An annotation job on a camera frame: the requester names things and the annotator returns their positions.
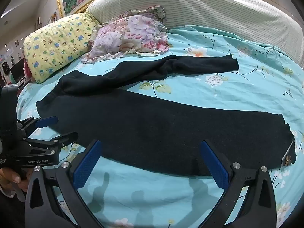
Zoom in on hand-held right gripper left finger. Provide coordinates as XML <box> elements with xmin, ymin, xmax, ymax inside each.
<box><xmin>25</xmin><ymin>140</ymin><xmax>105</xmax><ymax>228</ymax></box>

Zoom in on black monitor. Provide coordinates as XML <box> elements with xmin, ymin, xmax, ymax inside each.
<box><xmin>9</xmin><ymin>58</ymin><xmax>26</xmax><ymax>84</ymax></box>

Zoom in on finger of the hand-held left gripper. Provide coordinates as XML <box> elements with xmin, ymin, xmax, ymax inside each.
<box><xmin>24</xmin><ymin>132</ymin><xmax>79</xmax><ymax>152</ymax></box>
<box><xmin>17</xmin><ymin>116</ymin><xmax>59</xmax><ymax>136</ymax></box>

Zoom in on person's left hand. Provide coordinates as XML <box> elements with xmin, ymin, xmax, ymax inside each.
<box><xmin>0</xmin><ymin>167</ymin><xmax>32</xmax><ymax>202</ymax></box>

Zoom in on pink floral pillow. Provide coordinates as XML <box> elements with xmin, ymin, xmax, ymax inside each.
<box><xmin>80</xmin><ymin>5</ymin><xmax>171</xmax><ymax>64</ymax></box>

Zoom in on beige striped headboard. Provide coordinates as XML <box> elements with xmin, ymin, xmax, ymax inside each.
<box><xmin>85</xmin><ymin>0</ymin><xmax>302</xmax><ymax>64</ymax></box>

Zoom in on yellow printed pillow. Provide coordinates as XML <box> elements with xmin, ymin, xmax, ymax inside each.
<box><xmin>23</xmin><ymin>12</ymin><xmax>98</xmax><ymax>84</ymax></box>

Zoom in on teal floral bed sheet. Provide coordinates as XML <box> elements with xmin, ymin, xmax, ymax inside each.
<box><xmin>17</xmin><ymin>25</ymin><xmax>304</xmax><ymax>228</ymax></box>

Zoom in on black pants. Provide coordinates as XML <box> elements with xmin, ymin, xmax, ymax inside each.
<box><xmin>36</xmin><ymin>53</ymin><xmax>297</xmax><ymax>177</ymax></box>

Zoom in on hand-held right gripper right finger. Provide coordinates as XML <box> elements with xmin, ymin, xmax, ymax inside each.
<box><xmin>197</xmin><ymin>141</ymin><xmax>277</xmax><ymax>228</ymax></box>

